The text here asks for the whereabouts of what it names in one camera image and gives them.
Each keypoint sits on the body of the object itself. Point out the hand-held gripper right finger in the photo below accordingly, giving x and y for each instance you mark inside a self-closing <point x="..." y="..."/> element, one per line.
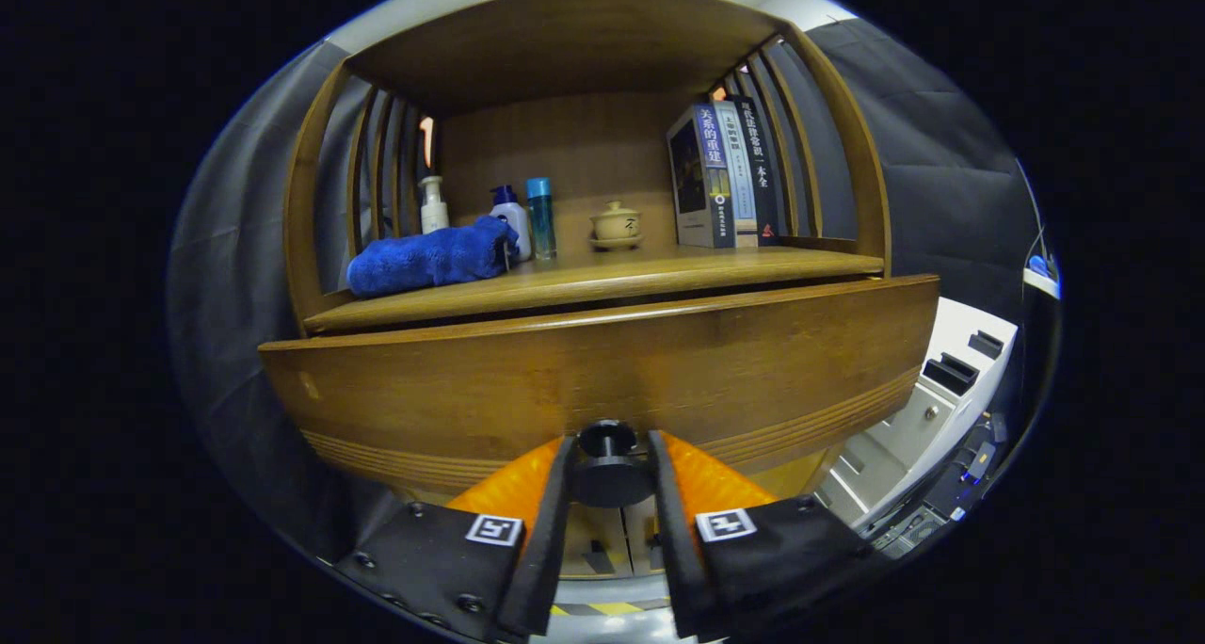
<point x="673" y="550"/>

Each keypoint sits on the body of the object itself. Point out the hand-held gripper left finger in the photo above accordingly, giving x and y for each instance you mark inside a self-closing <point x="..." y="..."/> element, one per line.
<point x="546" y="550"/>

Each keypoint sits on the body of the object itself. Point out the wooden drawer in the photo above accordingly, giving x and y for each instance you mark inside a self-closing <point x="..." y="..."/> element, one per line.
<point x="471" y="390"/>

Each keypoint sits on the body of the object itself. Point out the wooden countertop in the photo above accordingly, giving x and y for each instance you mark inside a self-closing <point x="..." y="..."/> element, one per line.
<point x="612" y="281"/>

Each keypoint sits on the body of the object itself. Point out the white drawer unit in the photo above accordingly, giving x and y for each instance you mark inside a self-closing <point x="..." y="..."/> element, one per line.
<point x="941" y="409"/>

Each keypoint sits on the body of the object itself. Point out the wooden cabinet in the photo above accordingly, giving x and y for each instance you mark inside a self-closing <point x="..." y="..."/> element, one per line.
<point x="565" y="51"/>

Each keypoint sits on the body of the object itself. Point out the yellow black hazard tape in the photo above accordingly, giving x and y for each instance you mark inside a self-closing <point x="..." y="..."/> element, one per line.
<point x="612" y="609"/>

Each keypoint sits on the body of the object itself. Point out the dark electronic equipment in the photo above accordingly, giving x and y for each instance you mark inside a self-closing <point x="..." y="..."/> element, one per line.
<point x="970" y="465"/>

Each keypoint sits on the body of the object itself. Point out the blue towel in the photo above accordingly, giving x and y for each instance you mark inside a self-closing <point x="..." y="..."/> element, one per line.
<point x="424" y="260"/>

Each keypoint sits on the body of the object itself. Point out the white bottle with blue cap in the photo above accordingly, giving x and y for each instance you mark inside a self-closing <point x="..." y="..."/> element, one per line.
<point x="515" y="225"/>

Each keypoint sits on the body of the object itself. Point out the beige lidded teacup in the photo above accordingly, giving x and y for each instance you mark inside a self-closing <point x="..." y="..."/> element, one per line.
<point x="617" y="227"/>

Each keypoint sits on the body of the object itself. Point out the teal blue bottle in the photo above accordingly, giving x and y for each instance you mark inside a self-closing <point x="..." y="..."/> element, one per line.
<point x="541" y="220"/>

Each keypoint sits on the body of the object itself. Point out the white pump bottle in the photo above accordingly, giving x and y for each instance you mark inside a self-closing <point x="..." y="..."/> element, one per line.
<point x="434" y="213"/>

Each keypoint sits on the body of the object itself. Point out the blue spine book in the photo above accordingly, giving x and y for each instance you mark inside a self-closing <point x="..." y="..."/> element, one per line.
<point x="697" y="178"/>

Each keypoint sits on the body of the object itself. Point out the white spine book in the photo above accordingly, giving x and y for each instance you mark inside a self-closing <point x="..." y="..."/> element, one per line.
<point x="741" y="183"/>

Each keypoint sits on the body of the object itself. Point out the black spine book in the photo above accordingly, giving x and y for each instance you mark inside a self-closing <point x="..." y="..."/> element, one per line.
<point x="764" y="183"/>

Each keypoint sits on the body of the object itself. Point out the small blue object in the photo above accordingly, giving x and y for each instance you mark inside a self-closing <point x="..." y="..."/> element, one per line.
<point x="1037" y="265"/>

